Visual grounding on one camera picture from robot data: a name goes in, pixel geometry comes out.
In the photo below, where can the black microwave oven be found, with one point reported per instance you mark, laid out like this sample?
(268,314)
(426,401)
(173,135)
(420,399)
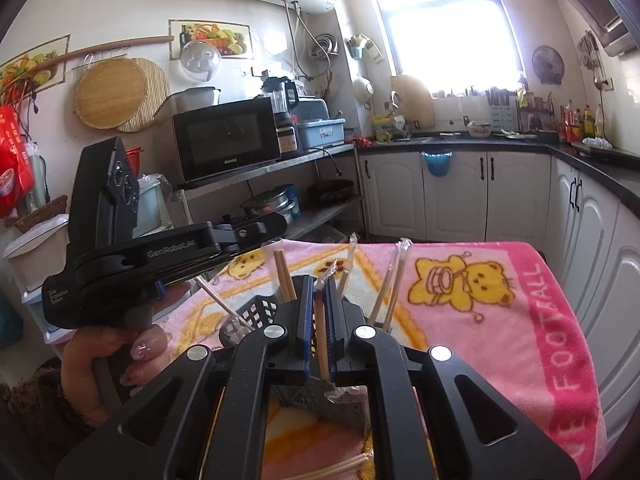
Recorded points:
(225,140)

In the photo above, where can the white lidded storage box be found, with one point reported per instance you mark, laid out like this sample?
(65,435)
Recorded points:
(37,252)

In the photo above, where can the white bowl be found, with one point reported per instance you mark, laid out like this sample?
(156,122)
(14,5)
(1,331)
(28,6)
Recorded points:
(480,130)

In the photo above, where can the black blender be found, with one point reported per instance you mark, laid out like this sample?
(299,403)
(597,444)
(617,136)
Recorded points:
(282,97)

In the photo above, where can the white kitchen cabinets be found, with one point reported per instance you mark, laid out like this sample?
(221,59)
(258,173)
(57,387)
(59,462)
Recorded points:
(500,195)

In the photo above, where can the long wooden rolling pin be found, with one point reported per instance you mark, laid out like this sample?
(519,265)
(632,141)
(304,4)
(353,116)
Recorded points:
(100,51)

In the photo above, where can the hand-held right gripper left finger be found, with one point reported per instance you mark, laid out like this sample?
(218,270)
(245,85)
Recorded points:
(309,310)

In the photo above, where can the black wok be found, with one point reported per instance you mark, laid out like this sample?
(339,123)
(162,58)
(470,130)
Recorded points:
(332,191)

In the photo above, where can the woven basket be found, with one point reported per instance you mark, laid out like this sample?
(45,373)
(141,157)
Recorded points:
(42,212)

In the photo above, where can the white knife rack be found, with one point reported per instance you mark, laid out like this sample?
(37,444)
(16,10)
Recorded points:
(502,110)

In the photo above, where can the black cooktop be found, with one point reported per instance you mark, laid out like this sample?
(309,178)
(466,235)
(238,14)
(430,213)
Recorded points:
(597,149)

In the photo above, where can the red plastic bag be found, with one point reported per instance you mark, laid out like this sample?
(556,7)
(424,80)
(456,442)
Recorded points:
(15,160)

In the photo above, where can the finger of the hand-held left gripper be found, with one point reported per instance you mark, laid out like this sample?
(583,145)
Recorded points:
(250,230)

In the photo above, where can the row of condiment bottles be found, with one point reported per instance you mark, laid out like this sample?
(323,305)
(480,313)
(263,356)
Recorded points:
(585,125)

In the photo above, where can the black kitchen countertop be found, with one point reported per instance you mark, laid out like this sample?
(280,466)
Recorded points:
(600,170)

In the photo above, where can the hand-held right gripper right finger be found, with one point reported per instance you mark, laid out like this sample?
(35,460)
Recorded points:
(332,310)

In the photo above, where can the large steel pot stack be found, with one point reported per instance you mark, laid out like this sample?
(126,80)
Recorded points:
(267,205)

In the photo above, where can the wooden chopsticks pair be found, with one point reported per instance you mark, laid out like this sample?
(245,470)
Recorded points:
(225,305)
(321,330)
(400,280)
(335,464)
(284,275)
(382,290)
(348,265)

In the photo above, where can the clear domed lid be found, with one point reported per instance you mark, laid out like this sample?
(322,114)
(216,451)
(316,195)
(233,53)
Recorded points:
(200,60)

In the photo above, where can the kitchen window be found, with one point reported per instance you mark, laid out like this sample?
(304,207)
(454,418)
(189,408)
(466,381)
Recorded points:
(445,25)

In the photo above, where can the metal shelf rack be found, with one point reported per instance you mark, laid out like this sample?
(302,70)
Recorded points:
(310,160)

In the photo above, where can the fruit picture wall tile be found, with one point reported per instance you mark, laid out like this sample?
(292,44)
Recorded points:
(30,67)
(210,37)

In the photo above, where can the person's left forearm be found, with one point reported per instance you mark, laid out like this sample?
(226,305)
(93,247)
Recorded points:
(30,410)

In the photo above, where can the white hanging kettle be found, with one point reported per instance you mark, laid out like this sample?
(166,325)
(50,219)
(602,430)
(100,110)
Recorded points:
(363,89)

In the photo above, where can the person's left hand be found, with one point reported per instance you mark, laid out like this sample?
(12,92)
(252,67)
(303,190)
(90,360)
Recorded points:
(90,370)

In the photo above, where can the hanging kitchen utensils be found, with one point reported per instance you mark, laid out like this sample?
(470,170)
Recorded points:
(590,55)

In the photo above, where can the round wall fan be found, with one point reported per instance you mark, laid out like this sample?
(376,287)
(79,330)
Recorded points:
(548,64)

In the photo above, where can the wooden cutting board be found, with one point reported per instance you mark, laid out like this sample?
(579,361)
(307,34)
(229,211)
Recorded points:
(412,100)

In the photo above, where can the grey dish box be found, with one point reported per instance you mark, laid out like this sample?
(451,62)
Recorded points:
(320,130)

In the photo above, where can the pink printed blanket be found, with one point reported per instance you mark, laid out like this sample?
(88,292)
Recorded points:
(500,335)

